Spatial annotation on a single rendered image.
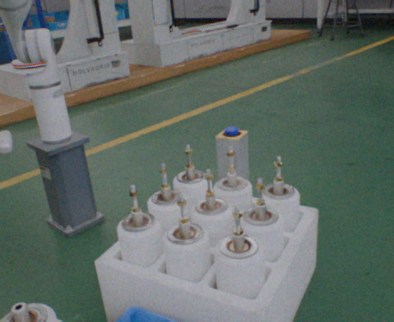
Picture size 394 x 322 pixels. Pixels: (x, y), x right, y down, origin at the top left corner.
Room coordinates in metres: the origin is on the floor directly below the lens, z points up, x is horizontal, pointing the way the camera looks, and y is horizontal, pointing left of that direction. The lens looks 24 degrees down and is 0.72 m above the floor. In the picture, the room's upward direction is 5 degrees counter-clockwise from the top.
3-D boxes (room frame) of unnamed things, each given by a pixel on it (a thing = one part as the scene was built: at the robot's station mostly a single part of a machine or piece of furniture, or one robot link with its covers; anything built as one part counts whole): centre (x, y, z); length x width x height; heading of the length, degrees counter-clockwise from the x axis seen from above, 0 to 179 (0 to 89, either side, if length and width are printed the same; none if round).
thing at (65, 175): (1.25, 0.41, 0.15); 0.15 x 0.15 x 0.30; 43
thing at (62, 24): (5.95, 1.69, 0.36); 0.50 x 0.38 x 0.21; 44
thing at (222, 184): (0.93, -0.09, 0.25); 0.08 x 0.08 x 0.01
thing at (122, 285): (0.82, -0.03, 0.09); 0.39 x 0.39 x 0.18; 59
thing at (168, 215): (0.89, 0.07, 0.16); 0.10 x 0.10 x 0.18
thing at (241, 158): (1.11, -0.12, 0.16); 0.07 x 0.07 x 0.31; 59
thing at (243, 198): (0.93, -0.09, 0.16); 0.10 x 0.10 x 0.18
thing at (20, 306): (0.52, 0.29, 0.26); 0.02 x 0.02 x 0.03
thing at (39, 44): (1.25, 0.41, 0.54); 0.09 x 0.09 x 0.17; 10
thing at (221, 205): (0.82, -0.03, 0.25); 0.08 x 0.08 x 0.01
